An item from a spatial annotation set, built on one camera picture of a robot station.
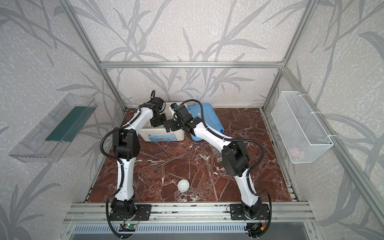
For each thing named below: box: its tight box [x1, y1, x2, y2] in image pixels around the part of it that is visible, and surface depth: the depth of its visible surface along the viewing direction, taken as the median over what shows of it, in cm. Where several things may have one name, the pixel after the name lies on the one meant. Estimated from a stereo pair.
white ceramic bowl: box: [177, 179, 190, 193], surface depth 83 cm
